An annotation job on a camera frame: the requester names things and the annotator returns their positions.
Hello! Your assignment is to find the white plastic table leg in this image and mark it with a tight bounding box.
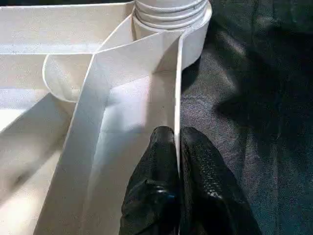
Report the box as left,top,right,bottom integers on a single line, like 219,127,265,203
133,0,210,36

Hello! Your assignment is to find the white plastic table top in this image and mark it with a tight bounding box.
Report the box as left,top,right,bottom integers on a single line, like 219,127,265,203
0,0,213,235

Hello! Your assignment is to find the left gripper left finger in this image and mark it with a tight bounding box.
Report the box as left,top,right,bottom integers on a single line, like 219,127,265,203
119,126,180,235

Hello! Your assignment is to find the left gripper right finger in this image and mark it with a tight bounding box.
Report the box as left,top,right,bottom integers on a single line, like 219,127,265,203
177,126,262,235

